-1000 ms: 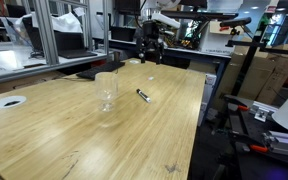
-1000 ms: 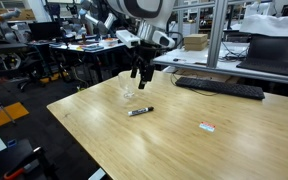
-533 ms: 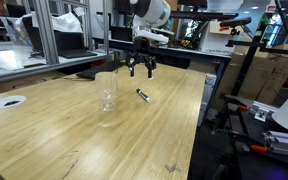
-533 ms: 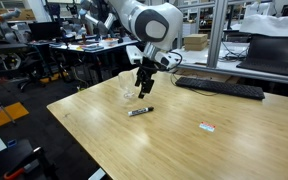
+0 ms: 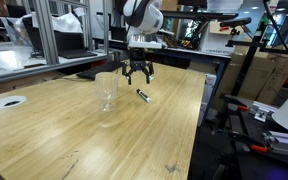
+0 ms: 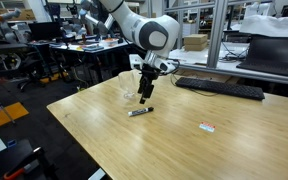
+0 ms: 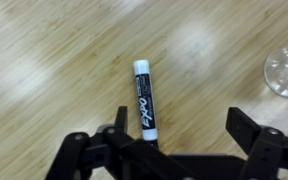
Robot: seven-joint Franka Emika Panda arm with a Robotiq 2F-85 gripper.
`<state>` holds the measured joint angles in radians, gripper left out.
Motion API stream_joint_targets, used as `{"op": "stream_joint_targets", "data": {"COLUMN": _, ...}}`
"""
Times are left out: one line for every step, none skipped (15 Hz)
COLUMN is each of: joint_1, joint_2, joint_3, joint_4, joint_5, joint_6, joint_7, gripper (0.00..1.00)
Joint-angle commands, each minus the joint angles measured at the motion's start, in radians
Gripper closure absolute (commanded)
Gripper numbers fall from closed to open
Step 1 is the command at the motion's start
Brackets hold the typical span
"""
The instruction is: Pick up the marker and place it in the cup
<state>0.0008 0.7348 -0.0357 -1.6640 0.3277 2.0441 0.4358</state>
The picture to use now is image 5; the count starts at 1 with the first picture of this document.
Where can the black laptop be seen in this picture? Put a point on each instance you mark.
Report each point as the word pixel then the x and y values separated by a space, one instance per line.
pixel 67 41

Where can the clear plastic cup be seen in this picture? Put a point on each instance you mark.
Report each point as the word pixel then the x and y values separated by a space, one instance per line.
pixel 106 87

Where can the black Expo marker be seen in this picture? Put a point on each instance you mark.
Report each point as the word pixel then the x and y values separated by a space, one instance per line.
pixel 143 95

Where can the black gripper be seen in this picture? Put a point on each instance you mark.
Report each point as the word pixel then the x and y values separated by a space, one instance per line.
pixel 138 58

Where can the black camera on stand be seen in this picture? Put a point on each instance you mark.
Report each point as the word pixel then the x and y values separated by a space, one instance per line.
pixel 235 22

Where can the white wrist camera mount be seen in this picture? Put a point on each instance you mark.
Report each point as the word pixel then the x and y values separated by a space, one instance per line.
pixel 144 40

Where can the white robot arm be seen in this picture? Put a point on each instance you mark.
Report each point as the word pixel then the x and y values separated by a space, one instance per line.
pixel 147 15

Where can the white crumpled plastic sheet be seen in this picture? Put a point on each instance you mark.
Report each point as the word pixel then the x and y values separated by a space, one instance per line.
pixel 65 23

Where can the aluminium frame post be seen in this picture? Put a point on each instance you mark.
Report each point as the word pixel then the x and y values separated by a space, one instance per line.
pixel 105 30
pixel 46 33

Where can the brown cardboard box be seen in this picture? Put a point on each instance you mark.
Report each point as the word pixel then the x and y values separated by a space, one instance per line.
pixel 277 76

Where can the black computer keyboard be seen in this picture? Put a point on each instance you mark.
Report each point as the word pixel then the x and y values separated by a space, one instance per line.
pixel 99 69

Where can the silver aluminium extrusion bar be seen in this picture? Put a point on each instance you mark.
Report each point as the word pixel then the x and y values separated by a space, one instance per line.
pixel 285 143

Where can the silver metal bracket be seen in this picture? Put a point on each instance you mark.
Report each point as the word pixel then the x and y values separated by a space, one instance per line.
pixel 262 112

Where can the white storage box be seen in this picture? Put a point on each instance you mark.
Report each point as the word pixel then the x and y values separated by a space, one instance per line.
pixel 214 40

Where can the black camera stand pole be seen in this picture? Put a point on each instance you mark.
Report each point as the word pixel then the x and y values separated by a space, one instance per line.
pixel 247 63

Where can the white round desk grommet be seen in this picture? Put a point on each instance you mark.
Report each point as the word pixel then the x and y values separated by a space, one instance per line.
pixel 0 102

